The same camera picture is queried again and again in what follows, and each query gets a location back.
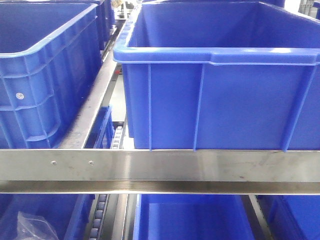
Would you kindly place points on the blue crate on lower shelf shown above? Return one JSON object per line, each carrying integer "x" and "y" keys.
{"x": 191, "y": 217}

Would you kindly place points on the white roller track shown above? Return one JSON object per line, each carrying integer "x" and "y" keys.
{"x": 117, "y": 141}

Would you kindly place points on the blue plastic crate, middle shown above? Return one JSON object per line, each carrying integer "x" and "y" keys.
{"x": 236, "y": 75}

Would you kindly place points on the blue plastic crate, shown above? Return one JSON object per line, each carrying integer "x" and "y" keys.
{"x": 236, "y": 75}
{"x": 49, "y": 60}

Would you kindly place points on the blue plastic crate, left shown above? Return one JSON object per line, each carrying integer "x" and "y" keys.
{"x": 49, "y": 60}

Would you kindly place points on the blue lower crate, right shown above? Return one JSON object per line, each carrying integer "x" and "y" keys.
{"x": 292, "y": 217}

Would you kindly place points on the blue lower crate, left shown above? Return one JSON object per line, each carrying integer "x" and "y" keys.
{"x": 68, "y": 214}

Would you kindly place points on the clear plastic bag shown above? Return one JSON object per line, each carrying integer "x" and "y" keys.
{"x": 33, "y": 227}

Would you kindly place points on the stainless steel shelf rail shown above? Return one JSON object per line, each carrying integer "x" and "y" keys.
{"x": 81, "y": 171}

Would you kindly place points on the steel divider rail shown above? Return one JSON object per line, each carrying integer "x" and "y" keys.
{"x": 107, "y": 89}

